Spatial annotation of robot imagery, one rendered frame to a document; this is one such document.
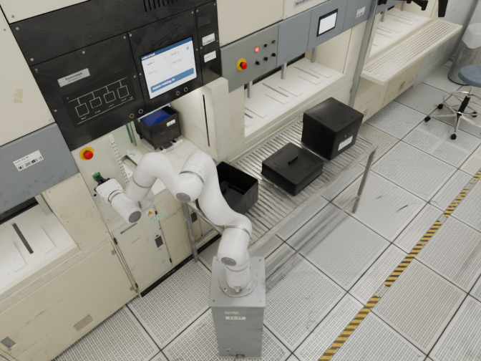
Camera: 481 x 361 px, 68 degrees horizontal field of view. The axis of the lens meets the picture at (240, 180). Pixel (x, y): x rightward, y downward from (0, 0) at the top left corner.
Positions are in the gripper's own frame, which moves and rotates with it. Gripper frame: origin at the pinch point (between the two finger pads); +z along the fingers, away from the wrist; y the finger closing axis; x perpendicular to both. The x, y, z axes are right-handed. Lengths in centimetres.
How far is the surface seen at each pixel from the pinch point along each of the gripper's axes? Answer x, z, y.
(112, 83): 42.0, 2.5, 21.3
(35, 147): 29.9, 1.7, -17.6
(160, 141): -22, 28, 50
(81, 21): 69, 3, 17
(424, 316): -120, -143, 127
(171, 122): -12, 28, 60
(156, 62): 43, 2, 44
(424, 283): -120, -132, 150
